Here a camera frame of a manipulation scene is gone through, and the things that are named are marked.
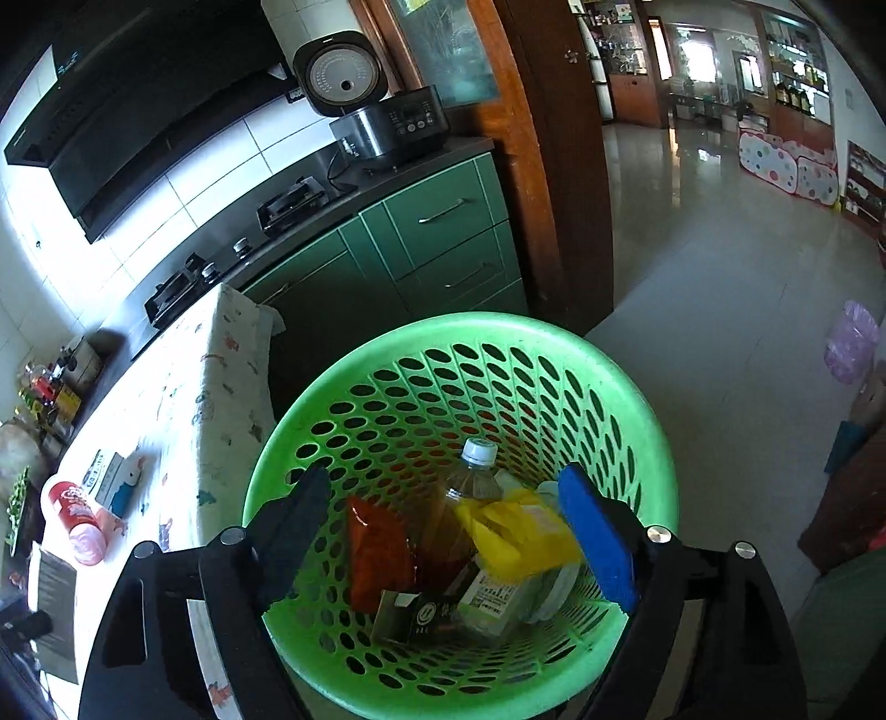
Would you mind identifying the open storage shelf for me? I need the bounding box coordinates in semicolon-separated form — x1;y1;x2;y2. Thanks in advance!
841;142;886;223

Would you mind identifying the white printed paper sheet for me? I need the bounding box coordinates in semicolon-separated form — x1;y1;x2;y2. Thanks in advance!
28;543;80;683

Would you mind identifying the red paper cup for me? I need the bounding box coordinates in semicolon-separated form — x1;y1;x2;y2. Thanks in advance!
40;481;112;567

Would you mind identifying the amber tea bottle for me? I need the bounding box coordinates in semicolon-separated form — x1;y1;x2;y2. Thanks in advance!
419;438;541;638

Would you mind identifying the clear plastic container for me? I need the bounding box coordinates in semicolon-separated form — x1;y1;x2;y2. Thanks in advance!
526;481;583;624

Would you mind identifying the green plastic basket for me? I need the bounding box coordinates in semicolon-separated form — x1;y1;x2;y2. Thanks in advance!
242;311;679;720

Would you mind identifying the pink plastic bag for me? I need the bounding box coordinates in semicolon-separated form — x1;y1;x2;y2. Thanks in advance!
823;299;880;385

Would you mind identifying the wooden door frame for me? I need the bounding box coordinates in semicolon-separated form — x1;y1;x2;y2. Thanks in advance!
353;0;617;333

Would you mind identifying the wooden display cabinet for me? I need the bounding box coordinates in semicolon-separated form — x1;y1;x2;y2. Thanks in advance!
581;0;671;129

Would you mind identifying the white blue milk carton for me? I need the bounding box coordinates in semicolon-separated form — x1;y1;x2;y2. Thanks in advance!
81;450;146;520

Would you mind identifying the black cardboard box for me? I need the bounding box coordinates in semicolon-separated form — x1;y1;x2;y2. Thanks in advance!
370;588;478;645

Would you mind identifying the green kitchen cabinet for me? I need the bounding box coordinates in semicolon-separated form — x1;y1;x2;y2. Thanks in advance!
239;152;530;326

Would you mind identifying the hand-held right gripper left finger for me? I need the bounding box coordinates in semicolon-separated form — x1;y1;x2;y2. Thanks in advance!
78;462;333;720

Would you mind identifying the glass display cabinet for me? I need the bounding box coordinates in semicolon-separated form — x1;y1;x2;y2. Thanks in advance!
758;10;835;129

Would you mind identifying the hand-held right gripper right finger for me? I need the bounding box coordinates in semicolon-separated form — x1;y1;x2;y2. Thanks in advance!
557;462;810;720

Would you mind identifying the black rice cooker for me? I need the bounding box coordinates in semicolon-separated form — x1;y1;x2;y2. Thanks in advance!
292;31;450;167

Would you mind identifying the group of condiment bottles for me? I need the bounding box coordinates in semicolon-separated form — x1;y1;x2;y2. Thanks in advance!
14;336;105;444

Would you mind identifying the orange snack packet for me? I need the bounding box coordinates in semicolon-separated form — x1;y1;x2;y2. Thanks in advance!
346;495;416;614

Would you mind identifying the yellow snack packet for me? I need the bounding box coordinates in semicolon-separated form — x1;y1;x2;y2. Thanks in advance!
453;488;583;575

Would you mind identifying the black gas stove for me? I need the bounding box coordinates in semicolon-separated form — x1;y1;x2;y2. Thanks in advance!
142;176;326;326

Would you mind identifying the polka-dot playpen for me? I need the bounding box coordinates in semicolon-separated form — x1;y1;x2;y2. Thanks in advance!
737;128;838;209

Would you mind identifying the black range hood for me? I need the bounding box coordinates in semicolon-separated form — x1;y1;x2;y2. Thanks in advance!
3;0;292;243

